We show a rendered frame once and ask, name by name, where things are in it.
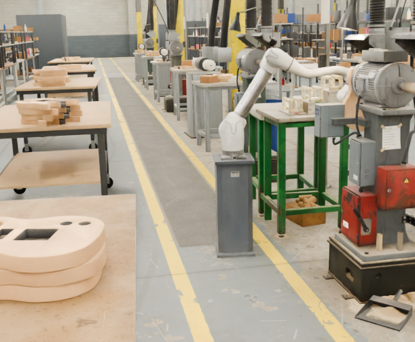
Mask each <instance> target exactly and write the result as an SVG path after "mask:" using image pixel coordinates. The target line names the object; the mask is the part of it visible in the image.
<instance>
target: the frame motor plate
mask: <svg viewBox="0 0 415 342"><path fill-rule="evenodd" d="M359 109H360V110H363V111H367V112H370V113H374V114H377V115H381V116H391V115H415V107H411V106H408V105H405V106H404V107H399V108H393V107H388V108H378V107H373V106H370V105H368V104H363V103H362V102H360V103H359Z"/></svg>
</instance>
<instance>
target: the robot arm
mask: <svg viewBox="0 0 415 342"><path fill-rule="evenodd" d="M279 69H282V70H284V71H286V72H289V73H293V74H295V75H298V76H300V77H305V78H313V77H321V76H325V75H332V74H341V75H342V76H343V77H344V80H345V81H346V84H345V86H344V87H343V88H342V89H341V90H340V91H339V92H338V93H337V99H338V101H339V102H341V103H342V102H343V100H344V99H345V97H346V95H347V93H348V81H347V73H348V70H349V69H348V68H346V67H343V66H329V67H324V68H319V69H307V68H305V67H303V66H302V65H301V64H299V63H298V62H297V61H296V60H295V59H293V58H292V57H290V56H289V55H288V54H286V53H285V52H284V51H282V50H281V49H279V48H270V49H268V50H267V51H266V53H265V54H264V57H263V58H262V61H261V63H260V69H259V70H258V72H257V74H256V76H255V77H254V79H253V81H252V82H251V84H250V86H249V87H248V89H247V91H246V92H245V94H244V95H243V97H242V98H241V100H240V102H239V103H238V105H237V107H236V108H235V110H234V112H230V113H228V115H227V116H226V117H225V119H224V120H223V121H222V122H221V124H220V126H219V135H220V137H221V146H222V153H220V154H219V156H221V160H231V159H233V160H235V159H247V157H246V156H245V153H244V140H245V136H244V128H245V126H246V124H247V122H246V119H245V118H246V117H247V115H248V114H249V112H250V110H251V109H252V107H253V105H254V104H255V102H256V100H257V99H258V97H259V95H260V94H261V92H262V90H263V89H264V88H265V86H266V84H267V82H268V81H269V79H270V78H271V76H272V75H274V74H275V73H276V72H277V71H278V70H279Z"/></svg>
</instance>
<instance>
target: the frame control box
mask: <svg viewBox="0 0 415 342"><path fill-rule="evenodd" d="M344 111H345V104H341V103H338V102H337V103H323V104H315V109H314V135H315V136H317V137H319V138H330V137H332V143H333V144H334V145H338V144H340V143H341V142H343V141H344V140H346V139H347V138H348V137H350V136H352V135H353V134H356V135H358V134H357V132H351V133H350V134H348V135H347V136H345V137H344V138H343V139H341V140H339V141H338V142H335V139H336V137H341V136H344V125H336V126H333V125H331V118H343V117H344Z"/></svg>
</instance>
